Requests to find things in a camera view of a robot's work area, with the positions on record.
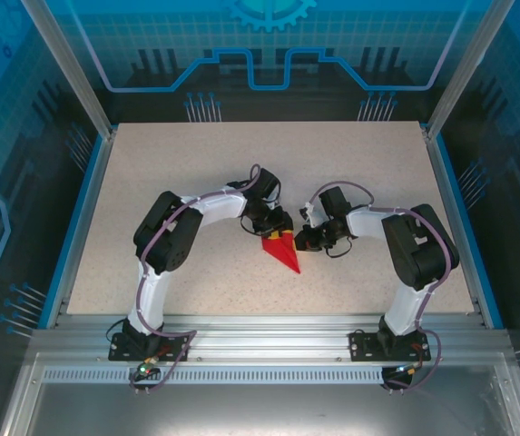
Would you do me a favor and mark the red square paper sheet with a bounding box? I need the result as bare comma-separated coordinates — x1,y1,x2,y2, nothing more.
260,229,302,275

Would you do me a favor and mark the cable connector with yellow plug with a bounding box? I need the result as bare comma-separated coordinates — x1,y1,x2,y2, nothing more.
388,361,424,378

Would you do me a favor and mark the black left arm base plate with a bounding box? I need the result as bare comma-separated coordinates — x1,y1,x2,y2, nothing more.
108,332,191,363

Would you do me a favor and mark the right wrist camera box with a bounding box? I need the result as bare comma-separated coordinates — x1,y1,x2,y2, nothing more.
299,201,323,229

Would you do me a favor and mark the aluminium cross rail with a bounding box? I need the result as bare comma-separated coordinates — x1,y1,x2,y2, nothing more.
32,312,510,364

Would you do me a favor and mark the slotted grey cable duct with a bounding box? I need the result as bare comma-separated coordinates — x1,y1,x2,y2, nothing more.
41,366,397,385

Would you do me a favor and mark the aluminium frame post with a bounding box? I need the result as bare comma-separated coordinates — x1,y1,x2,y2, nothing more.
20,0,118,140
425,0,515,140

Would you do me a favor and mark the aluminium side rail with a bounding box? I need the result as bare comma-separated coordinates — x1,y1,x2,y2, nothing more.
420,122,505,331
36,124,120,331

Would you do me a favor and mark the metal sheet tray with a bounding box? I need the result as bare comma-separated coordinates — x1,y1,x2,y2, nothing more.
0,352,520,436

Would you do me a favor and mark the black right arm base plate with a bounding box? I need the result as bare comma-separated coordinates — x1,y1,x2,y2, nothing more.
348,330,432,363

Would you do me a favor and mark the cable connector with green light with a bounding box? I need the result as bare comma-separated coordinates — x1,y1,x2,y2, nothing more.
134,356,161,381

